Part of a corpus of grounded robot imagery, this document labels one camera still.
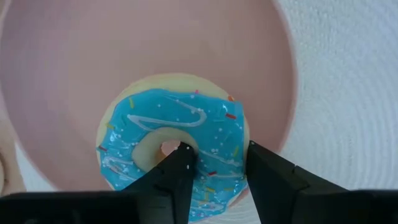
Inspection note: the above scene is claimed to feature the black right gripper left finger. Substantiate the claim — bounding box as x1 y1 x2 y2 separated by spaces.
0 141 199 224

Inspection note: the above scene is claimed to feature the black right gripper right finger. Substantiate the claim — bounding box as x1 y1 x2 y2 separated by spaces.
244 140 398 224

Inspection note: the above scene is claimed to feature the blue iced donut white drizzle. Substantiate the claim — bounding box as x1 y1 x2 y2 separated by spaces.
95 73 251 223

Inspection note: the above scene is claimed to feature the pink round plate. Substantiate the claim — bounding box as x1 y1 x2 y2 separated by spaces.
0 0 298 208

